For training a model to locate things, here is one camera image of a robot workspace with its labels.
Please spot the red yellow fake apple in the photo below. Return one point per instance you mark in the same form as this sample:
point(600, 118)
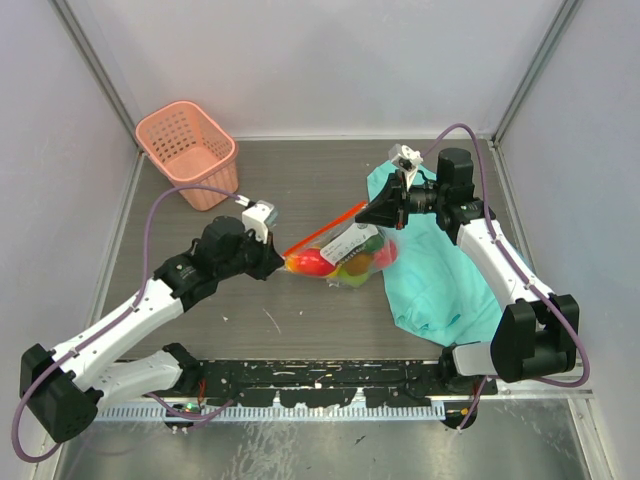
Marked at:
point(386, 256)

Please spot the white slotted cable duct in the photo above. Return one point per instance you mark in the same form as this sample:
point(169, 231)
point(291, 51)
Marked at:
point(148, 412)

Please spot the red yellow fake mango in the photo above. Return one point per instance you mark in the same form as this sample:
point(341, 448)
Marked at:
point(309, 262)

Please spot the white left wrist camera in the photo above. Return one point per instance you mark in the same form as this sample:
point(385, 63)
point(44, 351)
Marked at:
point(258, 216)

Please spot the clear zip top bag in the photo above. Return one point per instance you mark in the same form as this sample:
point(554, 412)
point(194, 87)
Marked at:
point(343, 238)

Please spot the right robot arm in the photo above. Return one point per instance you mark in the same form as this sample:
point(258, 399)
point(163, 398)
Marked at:
point(537, 334)

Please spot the pink plastic basket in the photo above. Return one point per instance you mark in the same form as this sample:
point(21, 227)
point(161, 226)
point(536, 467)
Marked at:
point(191, 150)

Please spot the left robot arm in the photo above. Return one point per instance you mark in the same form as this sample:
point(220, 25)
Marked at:
point(66, 387)

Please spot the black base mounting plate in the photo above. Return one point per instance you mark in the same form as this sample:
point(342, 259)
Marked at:
point(320, 384)

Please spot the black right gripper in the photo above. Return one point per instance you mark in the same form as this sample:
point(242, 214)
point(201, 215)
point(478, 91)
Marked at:
point(390, 207)

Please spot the brown fake kiwi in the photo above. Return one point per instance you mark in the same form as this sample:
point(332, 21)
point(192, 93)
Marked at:
point(358, 265)

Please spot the green fake apple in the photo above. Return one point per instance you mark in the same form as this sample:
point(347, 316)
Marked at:
point(352, 281)

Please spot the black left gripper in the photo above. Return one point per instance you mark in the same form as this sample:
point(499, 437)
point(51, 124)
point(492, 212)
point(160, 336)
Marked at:
point(267, 256)

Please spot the teal t-shirt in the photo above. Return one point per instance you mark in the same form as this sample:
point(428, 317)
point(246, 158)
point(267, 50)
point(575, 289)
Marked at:
point(435, 291)

